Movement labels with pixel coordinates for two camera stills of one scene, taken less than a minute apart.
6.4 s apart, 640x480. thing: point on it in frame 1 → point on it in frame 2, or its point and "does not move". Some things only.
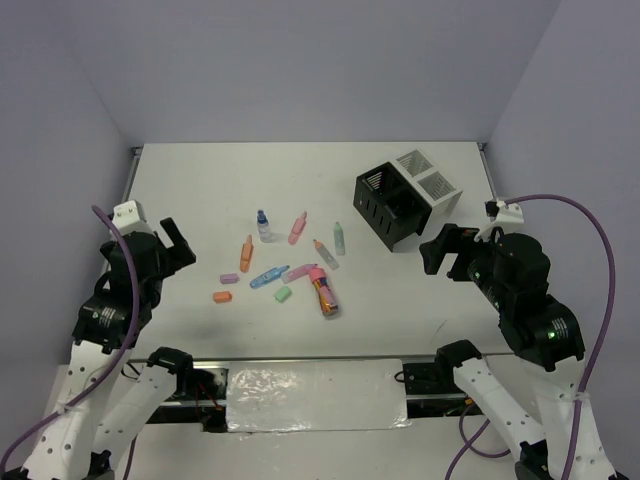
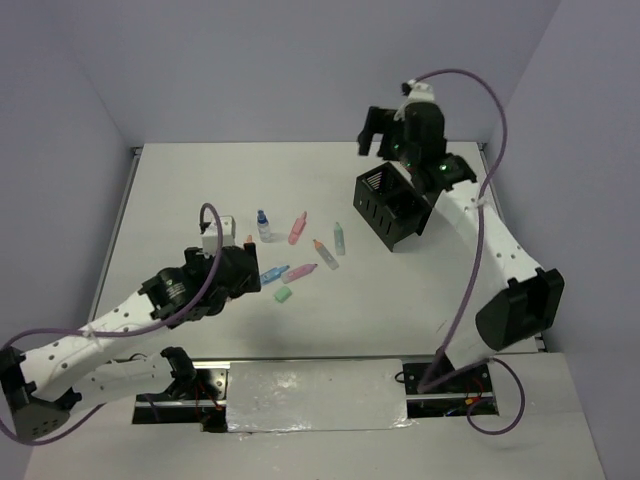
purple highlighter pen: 290,275 does not move
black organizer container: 390,204 does not move
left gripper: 180,253 → 194,257
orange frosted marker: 327,256 does not move
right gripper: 455,237 → 379,121
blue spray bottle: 263,227 does not move
